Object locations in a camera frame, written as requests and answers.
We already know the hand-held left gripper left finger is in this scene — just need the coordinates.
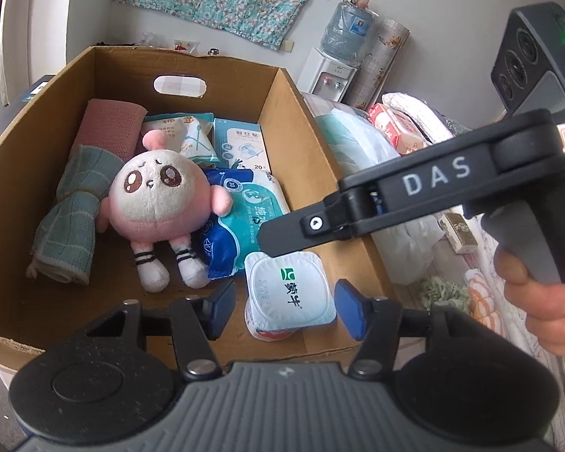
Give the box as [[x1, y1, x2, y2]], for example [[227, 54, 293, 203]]
[[78, 280, 237, 382]]

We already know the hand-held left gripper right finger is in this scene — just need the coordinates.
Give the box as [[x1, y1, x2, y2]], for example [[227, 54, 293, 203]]
[[335, 280, 500, 382]]

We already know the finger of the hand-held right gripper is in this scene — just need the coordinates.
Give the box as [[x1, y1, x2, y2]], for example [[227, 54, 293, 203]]
[[259, 200, 354, 260]]

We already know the blue white wipes packet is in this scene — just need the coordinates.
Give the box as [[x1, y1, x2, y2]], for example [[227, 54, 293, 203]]
[[191, 166, 291, 282]]

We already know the white yogurt cup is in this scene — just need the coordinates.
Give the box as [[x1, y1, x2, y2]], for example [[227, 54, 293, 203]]
[[242, 250, 338, 342]]

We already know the pink plush toy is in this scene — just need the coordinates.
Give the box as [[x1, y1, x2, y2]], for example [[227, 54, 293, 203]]
[[96, 129, 235, 293]]

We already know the teal checked towel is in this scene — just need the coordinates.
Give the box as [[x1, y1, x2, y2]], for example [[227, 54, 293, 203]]
[[26, 145, 126, 286]]

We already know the brown cardboard box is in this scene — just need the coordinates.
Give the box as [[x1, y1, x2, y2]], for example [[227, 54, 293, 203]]
[[0, 46, 397, 371]]

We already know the person's right hand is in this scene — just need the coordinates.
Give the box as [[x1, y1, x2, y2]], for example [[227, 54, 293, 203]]
[[493, 246, 565, 357]]

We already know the printed bed sheet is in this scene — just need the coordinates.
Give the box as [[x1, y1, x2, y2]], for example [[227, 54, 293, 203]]
[[301, 92, 565, 452]]

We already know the green white scrunchie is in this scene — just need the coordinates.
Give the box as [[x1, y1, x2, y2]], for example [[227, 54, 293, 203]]
[[418, 275, 472, 312]]

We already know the blue bandage box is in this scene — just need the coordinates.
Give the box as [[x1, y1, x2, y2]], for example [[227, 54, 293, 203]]
[[212, 118, 272, 176]]

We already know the white plastic bag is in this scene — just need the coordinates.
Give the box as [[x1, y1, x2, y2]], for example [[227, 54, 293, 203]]
[[315, 107, 446, 286]]

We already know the white quilted blanket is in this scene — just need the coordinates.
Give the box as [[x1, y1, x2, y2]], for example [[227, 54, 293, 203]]
[[381, 92, 458, 138]]

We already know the orange striped towel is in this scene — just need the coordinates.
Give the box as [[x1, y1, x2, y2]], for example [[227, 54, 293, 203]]
[[466, 270, 505, 337]]

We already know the white water dispenser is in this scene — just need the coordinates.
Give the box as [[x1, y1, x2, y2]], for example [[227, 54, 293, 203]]
[[299, 47, 359, 103]]

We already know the rolled floral mat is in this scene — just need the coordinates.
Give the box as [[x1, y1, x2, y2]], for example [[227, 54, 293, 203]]
[[346, 16, 411, 110]]

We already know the blue water cooler bottle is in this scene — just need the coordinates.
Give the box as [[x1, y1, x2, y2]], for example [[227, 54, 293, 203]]
[[319, 0, 378, 65]]

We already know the pink folded towel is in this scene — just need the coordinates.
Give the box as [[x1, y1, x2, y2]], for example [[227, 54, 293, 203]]
[[78, 99, 148, 162]]

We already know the clear plastic bag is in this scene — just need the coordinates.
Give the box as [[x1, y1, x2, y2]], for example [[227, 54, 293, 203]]
[[139, 32, 204, 53]]

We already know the black box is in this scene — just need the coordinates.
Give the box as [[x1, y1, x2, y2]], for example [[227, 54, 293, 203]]
[[5, 73, 58, 110]]

